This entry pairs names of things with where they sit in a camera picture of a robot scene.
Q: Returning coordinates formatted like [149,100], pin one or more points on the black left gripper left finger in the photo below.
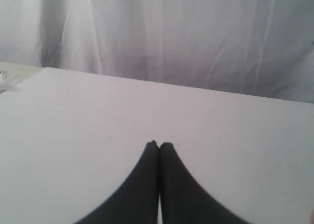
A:
[136,200]

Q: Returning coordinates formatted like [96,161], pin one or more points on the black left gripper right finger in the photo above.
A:
[183,200]

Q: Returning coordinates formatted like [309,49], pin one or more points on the white backdrop curtain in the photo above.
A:
[256,47]

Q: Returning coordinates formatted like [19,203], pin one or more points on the clear plastic wrap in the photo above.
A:
[8,81]

